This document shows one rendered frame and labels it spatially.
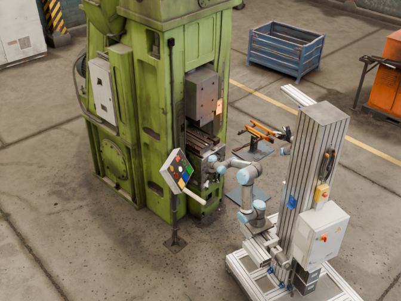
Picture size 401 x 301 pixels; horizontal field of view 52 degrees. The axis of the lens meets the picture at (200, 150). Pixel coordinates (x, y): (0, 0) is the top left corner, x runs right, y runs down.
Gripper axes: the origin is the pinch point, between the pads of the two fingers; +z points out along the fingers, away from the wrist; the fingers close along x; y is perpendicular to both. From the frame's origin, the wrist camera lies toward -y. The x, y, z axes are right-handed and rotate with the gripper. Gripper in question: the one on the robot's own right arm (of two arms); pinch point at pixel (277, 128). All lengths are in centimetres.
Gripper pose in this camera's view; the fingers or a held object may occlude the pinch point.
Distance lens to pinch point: 443.0
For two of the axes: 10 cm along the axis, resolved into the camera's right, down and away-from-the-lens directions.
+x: 7.6, -3.9, 5.2
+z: -6.5, -4.7, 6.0
